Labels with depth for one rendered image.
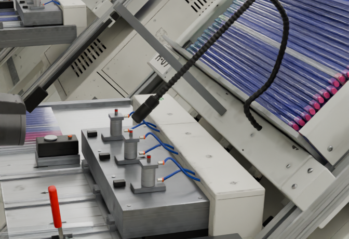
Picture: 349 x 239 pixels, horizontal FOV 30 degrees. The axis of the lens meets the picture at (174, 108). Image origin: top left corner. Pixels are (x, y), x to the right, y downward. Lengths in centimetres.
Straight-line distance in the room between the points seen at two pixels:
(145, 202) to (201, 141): 22
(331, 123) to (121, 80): 151
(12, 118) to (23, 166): 35
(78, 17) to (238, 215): 145
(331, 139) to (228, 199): 17
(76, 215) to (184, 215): 19
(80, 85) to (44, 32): 23
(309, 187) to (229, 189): 12
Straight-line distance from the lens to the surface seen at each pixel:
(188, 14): 240
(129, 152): 109
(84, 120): 147
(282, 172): 99
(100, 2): 229
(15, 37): 229
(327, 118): 95
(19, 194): 114
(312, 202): 96
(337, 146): 98
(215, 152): 110
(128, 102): 158
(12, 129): 91
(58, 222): 93
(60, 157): 124
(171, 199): 98
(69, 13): 231
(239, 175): 102
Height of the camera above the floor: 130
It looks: 1 degrees down
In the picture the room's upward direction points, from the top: 44 degrees clockwise
